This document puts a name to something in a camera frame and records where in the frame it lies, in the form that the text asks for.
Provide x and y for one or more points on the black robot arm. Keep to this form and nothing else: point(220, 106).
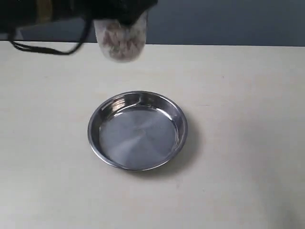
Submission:
point(21, 13)

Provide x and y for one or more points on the round stainless steel tray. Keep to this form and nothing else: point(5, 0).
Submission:
point(137, 130)

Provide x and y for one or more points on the clear plastic shaker bottle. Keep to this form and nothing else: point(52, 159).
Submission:
point(121, 43)

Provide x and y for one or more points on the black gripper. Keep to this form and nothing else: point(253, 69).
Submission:
point(126, 12)

